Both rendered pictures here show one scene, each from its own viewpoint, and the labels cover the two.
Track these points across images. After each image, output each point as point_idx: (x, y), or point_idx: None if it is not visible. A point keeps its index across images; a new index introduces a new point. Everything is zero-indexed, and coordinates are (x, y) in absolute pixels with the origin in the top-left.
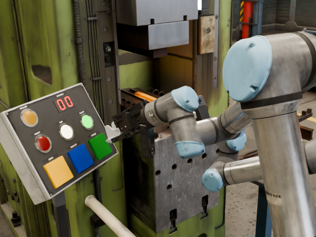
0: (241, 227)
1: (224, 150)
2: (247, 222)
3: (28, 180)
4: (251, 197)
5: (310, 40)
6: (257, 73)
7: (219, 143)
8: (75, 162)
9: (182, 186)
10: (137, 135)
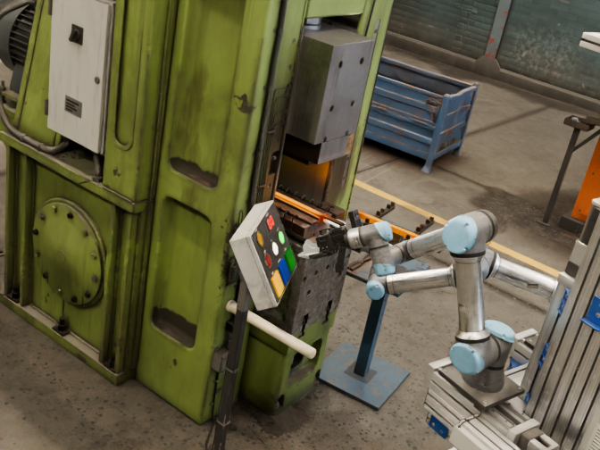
0: (330, 335)
1: None
2: (335, 329)
3: (258, 291)
4: None
5: (492, 219)
6: (470, 241)
7: None
8: (283, 275)
9: (317, 292)
10: None
